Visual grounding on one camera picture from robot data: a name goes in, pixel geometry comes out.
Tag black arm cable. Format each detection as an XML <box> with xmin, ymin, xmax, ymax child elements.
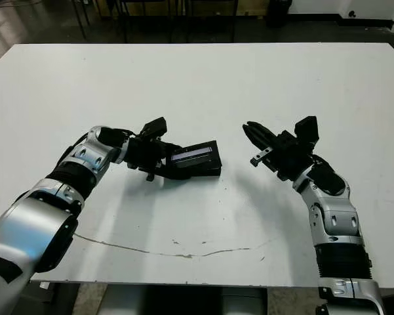
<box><xmin>64</xmin><ymin>129</ymin><xmax>142</xmax><ymax>158</ymax></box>
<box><xmin>309</xmin><ymin>153</ymin><xmax>337</xmax><ymax>173</ymax></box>

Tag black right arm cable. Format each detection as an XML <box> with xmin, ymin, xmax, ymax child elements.
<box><xmin>309</xmin><ymin>153</ymin><xmax>337</xmax><ymax>173</ymax></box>

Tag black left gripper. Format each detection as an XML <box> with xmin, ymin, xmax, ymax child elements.
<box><xmin>125</xmin><ymin>133</ymin><xmax>193</xmax><ymax>182</ymax></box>

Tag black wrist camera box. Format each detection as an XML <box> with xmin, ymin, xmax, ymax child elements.
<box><xmin>294</xmin><ymin>115</ymin><xmax>321</xmax><ymax>147</ymax></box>
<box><xmin>140</xmin><ymin>116</ymin><xmax>168</xmax><ymax>140</ymax></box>

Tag grey black robot torso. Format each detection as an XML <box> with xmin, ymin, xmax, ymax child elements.
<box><xmin>106</xmin><ymin>284</ymin><xmax>269</xmax><ymax>315</ymax></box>

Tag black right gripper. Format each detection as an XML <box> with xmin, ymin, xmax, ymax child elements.
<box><xmin>241</xmin><ymin>120</ymin><xmax>317</xmax><ymax>181</ymax></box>

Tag black box lid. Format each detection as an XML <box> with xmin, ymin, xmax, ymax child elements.
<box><xmin>170</xmin><ymin>140</ymin><xmax>222</xmax><ymax>173</ymax></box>

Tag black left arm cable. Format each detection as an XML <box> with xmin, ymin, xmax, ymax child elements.
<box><xmin>64</xmin><ymin>129</ymin><xmax>142</xmax><ymax>158</ymax></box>

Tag black box base white insert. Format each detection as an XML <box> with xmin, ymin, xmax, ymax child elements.
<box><xmin>180</xmin><ymin>169</ymin><xmax>222</xmax><ymax>180</ymax></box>

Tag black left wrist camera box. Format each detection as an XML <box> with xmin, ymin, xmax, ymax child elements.
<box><xmin>140</xmin><ymin>116</ymin><xmax>168</xmax><ymax>140</ymax></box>

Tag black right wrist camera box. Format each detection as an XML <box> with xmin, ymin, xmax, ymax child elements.
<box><xmin>294</xmin><ymin>115</ymin><xmax>321</xmax><ymax>147</ymax></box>

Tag black waste bin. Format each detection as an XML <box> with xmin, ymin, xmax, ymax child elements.
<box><xmin>267</xmin><ymin>0</ymin><xmax>292</xmax><ymax>28</ymax></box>

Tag thin black metal leg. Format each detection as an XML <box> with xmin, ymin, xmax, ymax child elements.
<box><xmin>73</xmin><ymin>0</ymin><xmax>90</xmax><ymax>39</ymax></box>

